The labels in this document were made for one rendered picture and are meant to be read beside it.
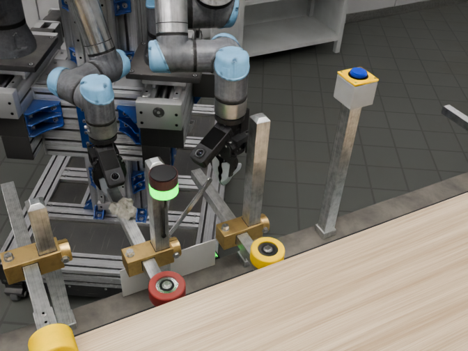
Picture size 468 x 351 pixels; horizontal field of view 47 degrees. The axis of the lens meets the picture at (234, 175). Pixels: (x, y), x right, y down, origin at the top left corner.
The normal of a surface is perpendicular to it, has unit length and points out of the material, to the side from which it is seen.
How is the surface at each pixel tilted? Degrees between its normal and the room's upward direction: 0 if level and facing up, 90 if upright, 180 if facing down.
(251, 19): 90
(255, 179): 90
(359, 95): 90
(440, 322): 0
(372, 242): 0
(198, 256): 90
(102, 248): 0
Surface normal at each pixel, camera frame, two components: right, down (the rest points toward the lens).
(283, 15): 0.45, 0.57
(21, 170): 0.04, -0.78
